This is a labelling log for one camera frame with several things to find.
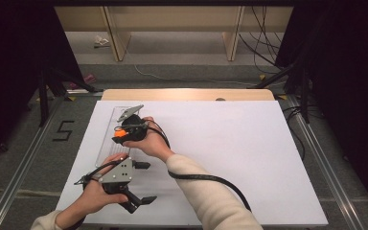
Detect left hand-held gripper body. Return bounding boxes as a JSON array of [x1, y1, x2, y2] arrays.
[[98, 156, 135, 196]]

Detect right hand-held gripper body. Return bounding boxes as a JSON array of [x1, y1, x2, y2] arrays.
[[116, 103, 149, 144]]

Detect clear plastic container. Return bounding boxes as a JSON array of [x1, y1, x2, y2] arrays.
[[95, 105, 142, 168]]

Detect person's right hand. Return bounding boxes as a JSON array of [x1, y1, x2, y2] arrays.
[[123, 116, 175, 163]]

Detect person's left hand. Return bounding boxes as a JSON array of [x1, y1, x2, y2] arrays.
[[80, 152, 130, 216]]

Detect wooden table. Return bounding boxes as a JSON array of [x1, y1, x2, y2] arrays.
[[101, 88, 276, 102]]

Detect pink object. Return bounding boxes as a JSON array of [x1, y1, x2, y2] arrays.
[[69, 73, 97, 90]]

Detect black metal stand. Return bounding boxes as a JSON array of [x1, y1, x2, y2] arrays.
[[37, 67, 104, 128], [254, 62, 311, 125]]

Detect crumpled white paper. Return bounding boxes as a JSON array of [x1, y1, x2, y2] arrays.
[[93, 34, 110, 49]]

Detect wooden shelf unit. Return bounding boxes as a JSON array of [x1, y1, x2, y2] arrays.
[[54, 5, 294, 62]]

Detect black curtain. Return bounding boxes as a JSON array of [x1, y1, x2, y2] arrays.
[[0, 0, 84, 167], [276, 0, 368, 221]]

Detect white board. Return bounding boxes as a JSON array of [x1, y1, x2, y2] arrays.
[[56, 100, 330, 227]]

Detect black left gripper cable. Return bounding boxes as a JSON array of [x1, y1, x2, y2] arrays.
[[74, 156, 130, 187]]

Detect metal floor rail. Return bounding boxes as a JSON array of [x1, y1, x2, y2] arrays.
[[0, 95, 65, 230], [286, 94, 367, 230]]

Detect bundle of black cables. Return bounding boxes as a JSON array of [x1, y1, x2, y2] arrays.
[[239, 6, 289, 71]]

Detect black floor cable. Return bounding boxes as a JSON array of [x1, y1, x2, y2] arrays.
[[282, 105, 307, 158]]

